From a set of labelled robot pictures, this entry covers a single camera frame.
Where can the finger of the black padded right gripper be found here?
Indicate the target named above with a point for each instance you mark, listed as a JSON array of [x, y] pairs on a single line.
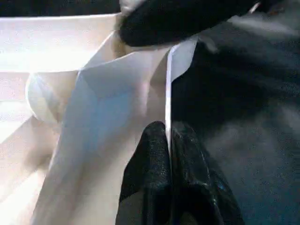
[[178, 21]]

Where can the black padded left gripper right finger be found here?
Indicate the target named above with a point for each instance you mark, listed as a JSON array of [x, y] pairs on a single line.
[[199, 187]]

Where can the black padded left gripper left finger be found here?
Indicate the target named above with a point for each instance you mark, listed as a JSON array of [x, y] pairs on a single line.
[[147, 175]]

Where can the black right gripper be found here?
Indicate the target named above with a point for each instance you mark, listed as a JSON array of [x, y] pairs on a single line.
[[279, 10]]

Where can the white plastic table top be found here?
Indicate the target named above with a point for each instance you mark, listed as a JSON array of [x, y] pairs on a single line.
[[82, 105]]

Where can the black glossy mat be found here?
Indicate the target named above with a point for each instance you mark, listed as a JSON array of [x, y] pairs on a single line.
[[246, 105]]

